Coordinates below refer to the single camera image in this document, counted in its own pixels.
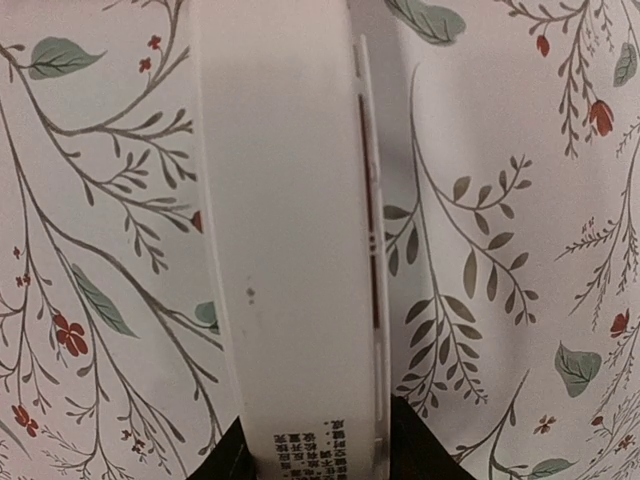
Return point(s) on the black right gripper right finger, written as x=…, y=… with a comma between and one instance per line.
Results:
x=415, y=452

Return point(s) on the white battery cover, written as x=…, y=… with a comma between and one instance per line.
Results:
x=286, y=196

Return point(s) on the white remote control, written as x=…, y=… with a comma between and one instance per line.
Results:
x=378, y=257

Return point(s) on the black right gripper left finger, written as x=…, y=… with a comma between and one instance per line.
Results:
x=230, y=458

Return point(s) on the floral patterned table mat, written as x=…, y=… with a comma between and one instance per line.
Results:
x=508, y=136

